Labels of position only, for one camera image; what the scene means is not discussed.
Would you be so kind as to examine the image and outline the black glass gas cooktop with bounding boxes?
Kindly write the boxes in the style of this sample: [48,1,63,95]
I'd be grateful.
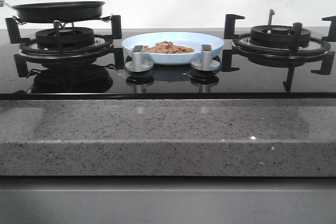
[1,29,335,100]

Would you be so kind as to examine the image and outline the black frying pan green handle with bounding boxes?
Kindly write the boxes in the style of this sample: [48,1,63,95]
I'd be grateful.
[1,0,105,23]

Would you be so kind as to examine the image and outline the grey cabinet front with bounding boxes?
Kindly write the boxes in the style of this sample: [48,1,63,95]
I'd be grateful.
[1,177,335,223]

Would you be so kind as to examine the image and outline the brown meat pieces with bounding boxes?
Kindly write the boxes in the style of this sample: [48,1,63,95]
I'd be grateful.
[144,41,194,54]

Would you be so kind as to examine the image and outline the silver stove knob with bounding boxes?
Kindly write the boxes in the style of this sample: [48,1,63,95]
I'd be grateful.
[191,44,221,71]
[124,45,154,72]

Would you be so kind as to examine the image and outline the light blue plate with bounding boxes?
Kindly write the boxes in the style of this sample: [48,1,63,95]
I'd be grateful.
[122,31,224,65]

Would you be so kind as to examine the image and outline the black gas burner head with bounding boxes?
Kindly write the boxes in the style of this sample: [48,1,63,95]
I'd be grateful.
[249,25,295,48]
[35,27,95,49]

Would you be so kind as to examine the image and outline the black pan support grate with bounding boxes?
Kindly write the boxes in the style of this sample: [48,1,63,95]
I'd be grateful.
[223,8,336,76]
[6,15,122,60]

